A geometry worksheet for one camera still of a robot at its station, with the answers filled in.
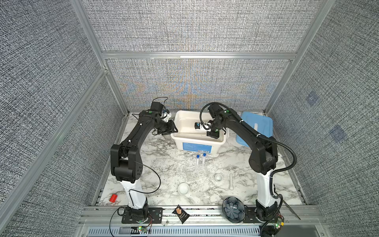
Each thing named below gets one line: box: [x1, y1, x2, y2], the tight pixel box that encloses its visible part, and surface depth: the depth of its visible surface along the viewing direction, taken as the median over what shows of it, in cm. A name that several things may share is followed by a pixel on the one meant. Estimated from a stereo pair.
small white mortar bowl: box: [214, 173, 224, 183], surface depth 85 cm
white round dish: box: [177, 182, 190, 196], surface depth 83 cm
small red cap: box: [109, 194, 118, 203], surface depth 80 cm
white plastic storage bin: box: [170, 110, 228, 155], surface depth 91 cm
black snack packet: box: [171, 204, 190, 225], surface depth 74 cm
